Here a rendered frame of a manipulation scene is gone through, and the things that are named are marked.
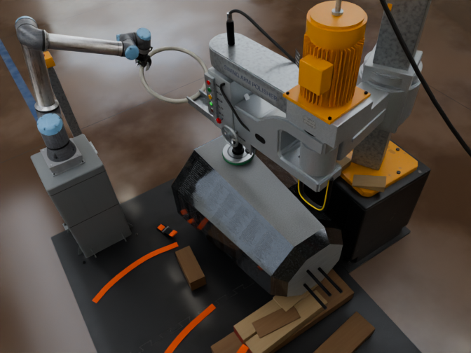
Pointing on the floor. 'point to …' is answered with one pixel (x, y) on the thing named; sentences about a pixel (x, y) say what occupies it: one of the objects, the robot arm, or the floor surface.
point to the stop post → (62, 97)
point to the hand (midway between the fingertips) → (144, 66)
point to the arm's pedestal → (85, 200)
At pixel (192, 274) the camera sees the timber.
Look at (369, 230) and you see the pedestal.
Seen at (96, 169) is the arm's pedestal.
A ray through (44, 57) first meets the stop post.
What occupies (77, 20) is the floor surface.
